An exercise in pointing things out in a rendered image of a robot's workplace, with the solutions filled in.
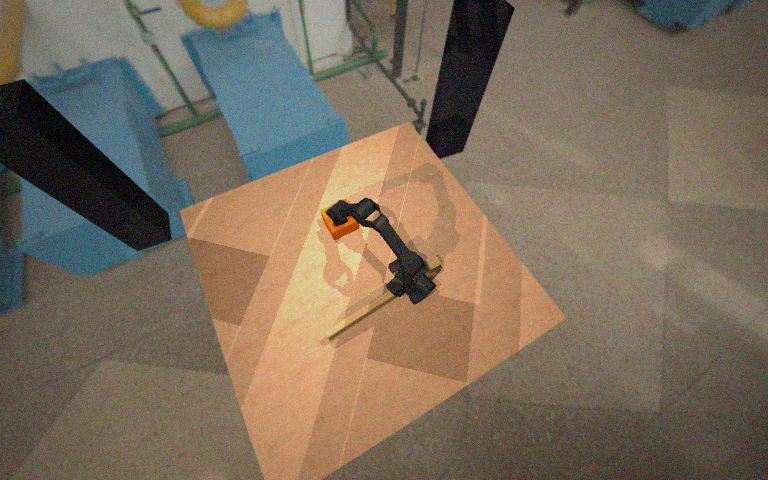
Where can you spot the wooden post with slot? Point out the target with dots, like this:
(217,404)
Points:
(433,265)

